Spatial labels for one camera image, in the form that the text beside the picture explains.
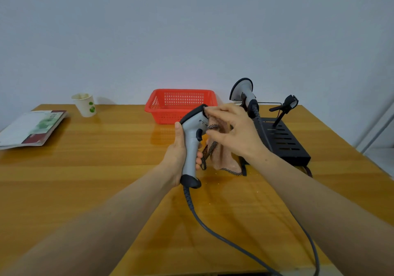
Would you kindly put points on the person's left hand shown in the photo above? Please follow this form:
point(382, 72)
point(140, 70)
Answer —
point(173, 162)

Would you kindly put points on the person's right hand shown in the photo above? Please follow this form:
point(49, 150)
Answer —
point(243, 134)

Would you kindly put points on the person's left thumb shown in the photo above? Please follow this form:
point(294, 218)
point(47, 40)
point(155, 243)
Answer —
point(179, 135)

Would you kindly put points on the person's right thumb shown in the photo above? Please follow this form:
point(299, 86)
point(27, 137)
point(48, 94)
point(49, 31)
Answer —
point(217, 136)

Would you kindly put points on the grey black barcode scanner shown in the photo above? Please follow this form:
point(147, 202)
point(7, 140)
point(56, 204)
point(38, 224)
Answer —
point(241, 89)
point(190, 149)

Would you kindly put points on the pink cloth with braided edge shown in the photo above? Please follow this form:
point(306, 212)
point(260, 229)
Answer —
point(223, 159)

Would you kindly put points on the person's right forearm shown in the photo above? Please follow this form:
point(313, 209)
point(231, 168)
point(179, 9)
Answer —
point(323, 214)

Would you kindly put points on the person's left forearm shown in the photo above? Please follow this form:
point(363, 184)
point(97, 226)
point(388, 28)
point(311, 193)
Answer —
point(92, 226)

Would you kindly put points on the red plastic basket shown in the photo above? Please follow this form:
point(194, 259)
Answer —
point(172, 100)

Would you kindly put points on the black perforated metal tray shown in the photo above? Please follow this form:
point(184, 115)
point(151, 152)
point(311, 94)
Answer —
point(286, 145)

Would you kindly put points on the black scanner holder stand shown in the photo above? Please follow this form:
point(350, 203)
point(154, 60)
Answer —
point(286, 106)

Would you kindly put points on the white paper cup green dots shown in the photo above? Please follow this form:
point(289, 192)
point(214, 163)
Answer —
point(86, 105)

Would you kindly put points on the booklet with green red cover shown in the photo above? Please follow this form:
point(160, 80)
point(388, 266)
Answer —
point(29, 129)

